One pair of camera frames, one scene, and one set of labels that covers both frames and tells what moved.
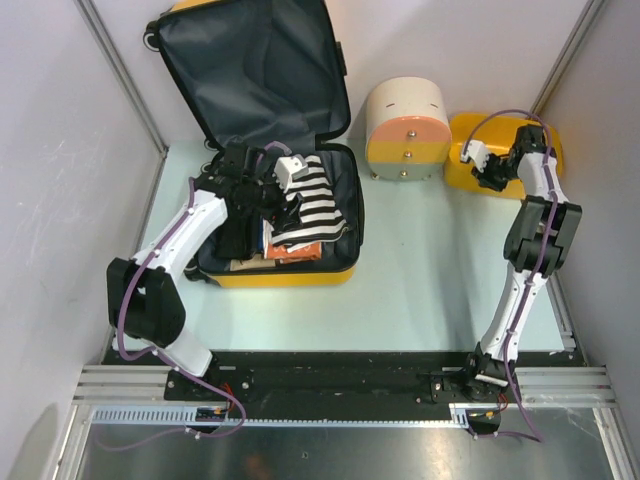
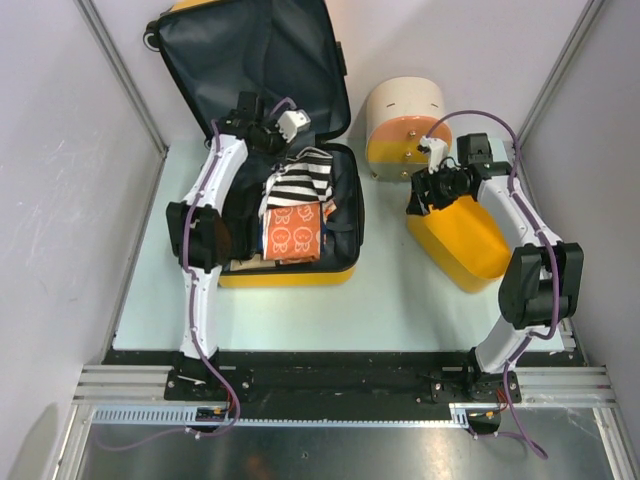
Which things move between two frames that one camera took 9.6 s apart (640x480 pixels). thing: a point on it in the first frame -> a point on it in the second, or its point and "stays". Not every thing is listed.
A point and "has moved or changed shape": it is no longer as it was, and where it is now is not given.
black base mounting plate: x=269 y=385 stays
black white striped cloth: x=321 y=219 has moved or changed shape
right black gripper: x=485 y=179 -> x=421 y=184
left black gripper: x=291 y=214 -> x=283 y=144
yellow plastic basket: x=498 y=133 -> x=461 y=243
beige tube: x=256 y=262 stays
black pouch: x=239 y=238 stays
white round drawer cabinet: x=408 y=129 stays
